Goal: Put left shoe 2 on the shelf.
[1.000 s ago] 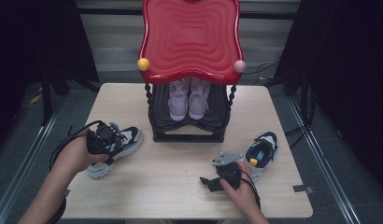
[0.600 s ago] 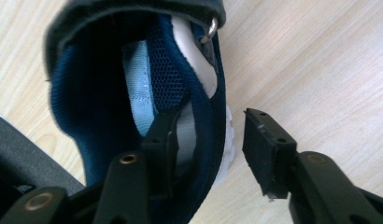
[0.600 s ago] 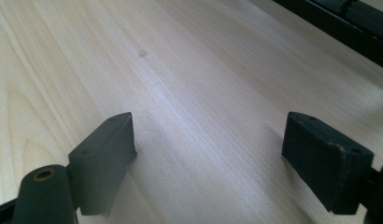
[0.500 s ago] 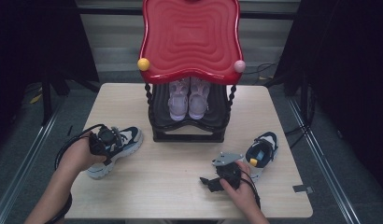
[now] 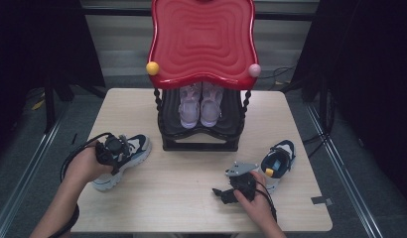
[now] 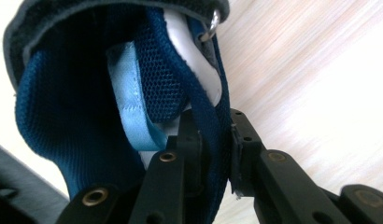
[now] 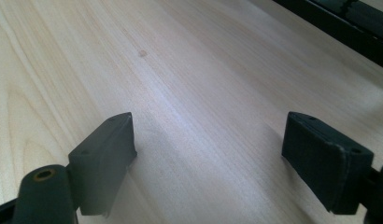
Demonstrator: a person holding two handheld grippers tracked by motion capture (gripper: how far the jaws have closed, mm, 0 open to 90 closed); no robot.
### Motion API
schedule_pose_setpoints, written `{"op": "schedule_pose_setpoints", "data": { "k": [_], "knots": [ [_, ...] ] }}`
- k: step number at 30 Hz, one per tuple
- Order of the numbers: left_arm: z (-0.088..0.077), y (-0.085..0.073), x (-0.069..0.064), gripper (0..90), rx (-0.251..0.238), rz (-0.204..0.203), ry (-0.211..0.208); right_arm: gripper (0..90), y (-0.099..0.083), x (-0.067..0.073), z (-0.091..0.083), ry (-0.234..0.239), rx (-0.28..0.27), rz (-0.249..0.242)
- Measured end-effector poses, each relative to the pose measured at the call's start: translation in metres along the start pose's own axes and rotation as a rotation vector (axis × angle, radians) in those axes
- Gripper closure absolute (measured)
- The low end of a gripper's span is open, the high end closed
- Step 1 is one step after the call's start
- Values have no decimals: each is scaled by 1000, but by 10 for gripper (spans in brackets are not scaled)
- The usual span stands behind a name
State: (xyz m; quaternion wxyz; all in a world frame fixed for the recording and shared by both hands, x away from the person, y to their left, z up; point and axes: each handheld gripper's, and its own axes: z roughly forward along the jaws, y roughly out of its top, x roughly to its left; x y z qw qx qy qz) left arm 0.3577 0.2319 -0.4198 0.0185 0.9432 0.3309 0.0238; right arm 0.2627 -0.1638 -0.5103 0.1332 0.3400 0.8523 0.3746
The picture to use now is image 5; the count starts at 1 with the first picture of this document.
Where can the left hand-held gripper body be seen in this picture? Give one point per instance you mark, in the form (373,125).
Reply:
(107,153)

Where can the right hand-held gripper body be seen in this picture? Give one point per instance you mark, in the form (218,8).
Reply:
(243,185)

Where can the white and navy sneaker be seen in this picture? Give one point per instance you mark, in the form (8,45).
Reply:
(286,150)
(138,150)

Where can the purple child's shoe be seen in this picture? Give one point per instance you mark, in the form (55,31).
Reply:
(210,109)
(189,110)

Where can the red and black shoe rack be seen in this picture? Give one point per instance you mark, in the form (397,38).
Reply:
(204,39)

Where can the person's left hand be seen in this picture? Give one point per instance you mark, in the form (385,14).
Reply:
(84,167)

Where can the person's right hand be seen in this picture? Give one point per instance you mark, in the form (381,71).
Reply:
(259,208)

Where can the small black floor tape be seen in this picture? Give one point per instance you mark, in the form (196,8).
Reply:
(74,139)

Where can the black metal stand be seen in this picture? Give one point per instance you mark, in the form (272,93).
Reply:
(49,105)

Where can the grey tape strip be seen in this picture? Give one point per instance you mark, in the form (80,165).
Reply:
(321,200)

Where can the yellow floor tape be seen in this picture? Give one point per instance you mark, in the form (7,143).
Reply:
(37,104)

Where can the metal floor rail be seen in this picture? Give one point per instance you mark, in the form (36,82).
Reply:
(29,175)
(343,172)

